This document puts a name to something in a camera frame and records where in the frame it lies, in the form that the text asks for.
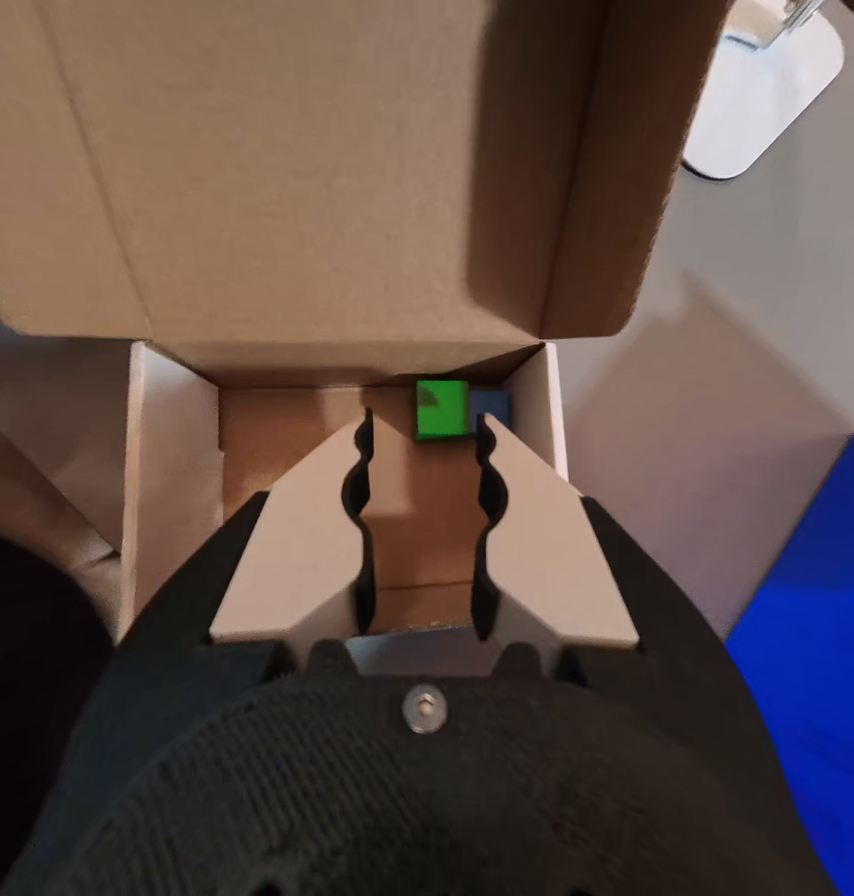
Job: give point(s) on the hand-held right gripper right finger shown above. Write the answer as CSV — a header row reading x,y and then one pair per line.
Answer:
x,y
560,560

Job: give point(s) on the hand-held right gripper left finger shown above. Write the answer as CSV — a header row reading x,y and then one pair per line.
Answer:
x,y
287,560

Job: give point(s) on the blue wooden cube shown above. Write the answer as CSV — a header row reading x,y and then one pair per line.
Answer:
x,y
493,406

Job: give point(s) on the green wooden cube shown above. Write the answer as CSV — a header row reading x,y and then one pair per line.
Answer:
x,y
441,416

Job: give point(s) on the blue plastic bin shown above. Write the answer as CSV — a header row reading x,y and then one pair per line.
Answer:
x,y
818,665

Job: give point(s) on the white cardboard mailer box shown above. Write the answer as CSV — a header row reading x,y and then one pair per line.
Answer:
x,y
294,175

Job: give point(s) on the person's black knitted sweater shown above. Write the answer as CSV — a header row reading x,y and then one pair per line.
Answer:
x,y
28,700

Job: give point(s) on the white document stand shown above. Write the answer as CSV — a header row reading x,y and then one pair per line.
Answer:
x,y
762,105

